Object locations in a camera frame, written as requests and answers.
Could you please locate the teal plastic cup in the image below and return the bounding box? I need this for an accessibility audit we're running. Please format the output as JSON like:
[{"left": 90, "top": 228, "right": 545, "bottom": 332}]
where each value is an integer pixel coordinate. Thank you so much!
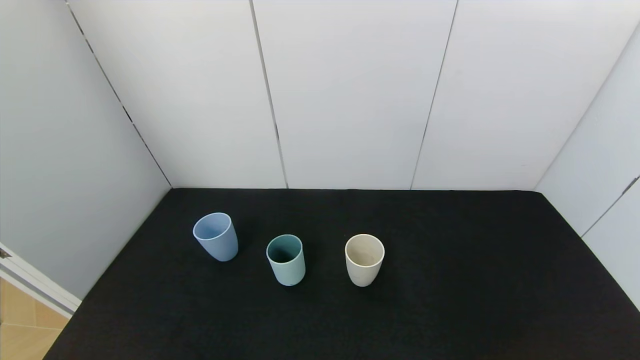
[{"left": 266, "top": 234, "right": 306, "bottom": 287}]

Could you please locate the cream plastic cup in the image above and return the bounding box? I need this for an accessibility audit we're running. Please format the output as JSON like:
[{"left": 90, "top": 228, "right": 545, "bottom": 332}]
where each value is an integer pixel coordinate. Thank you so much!
[{"left": 344, "top": 233, "right": 386, "bottom": 288}]

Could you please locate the light blue plastic cup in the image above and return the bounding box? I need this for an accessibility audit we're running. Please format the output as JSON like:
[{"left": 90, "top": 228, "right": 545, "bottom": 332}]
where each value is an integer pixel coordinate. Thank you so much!
[{"left": 193, "top": 212, "right": 239, "bottom": 262}]

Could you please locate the black table cloth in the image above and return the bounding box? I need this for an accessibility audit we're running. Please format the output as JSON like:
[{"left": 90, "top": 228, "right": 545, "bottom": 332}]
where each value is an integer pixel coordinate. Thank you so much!
[{"left": 42, "top": 188, "right": 640, "bottom": 360}]

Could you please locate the white frame rail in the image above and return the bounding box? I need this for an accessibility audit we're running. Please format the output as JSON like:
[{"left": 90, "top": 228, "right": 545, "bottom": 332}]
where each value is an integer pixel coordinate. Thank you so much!
[{"left": 0, "top": 242, "right": 82, "bottom": 319}]

